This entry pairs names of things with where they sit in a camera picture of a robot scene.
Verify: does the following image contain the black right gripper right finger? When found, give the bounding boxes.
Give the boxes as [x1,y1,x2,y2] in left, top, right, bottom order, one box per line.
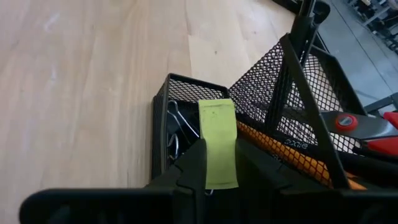
[217,138,398,224]

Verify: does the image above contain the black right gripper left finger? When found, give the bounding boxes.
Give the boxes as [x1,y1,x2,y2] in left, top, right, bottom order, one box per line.
[19,138,208,224]

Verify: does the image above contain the red-handled scissors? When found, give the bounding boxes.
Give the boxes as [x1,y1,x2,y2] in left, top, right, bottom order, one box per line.
[320,110,398,156]

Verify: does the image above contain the yellow-green eraser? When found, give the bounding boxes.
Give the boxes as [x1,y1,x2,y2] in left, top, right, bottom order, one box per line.
[198,98,239,190]

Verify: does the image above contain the black mesh desk organizer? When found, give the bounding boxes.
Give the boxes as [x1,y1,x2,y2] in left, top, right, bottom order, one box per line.
[151,32,369,191]

